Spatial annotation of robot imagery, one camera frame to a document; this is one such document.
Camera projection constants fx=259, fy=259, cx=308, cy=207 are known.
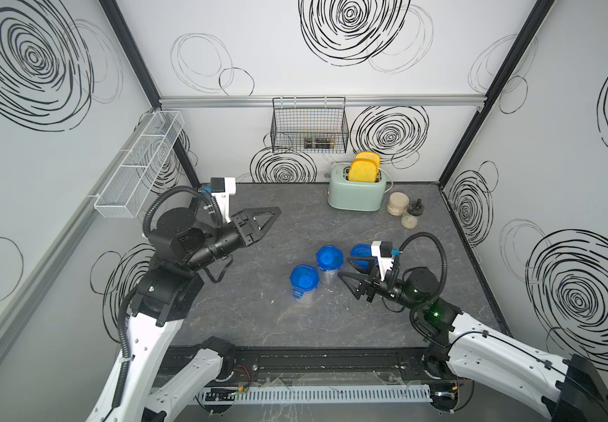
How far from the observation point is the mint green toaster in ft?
3.38

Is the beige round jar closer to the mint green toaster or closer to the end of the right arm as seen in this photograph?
the mint green toaster

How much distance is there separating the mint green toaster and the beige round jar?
32 millimetres

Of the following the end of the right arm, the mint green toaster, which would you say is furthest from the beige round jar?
the end of the right arm

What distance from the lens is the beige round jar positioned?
108cm
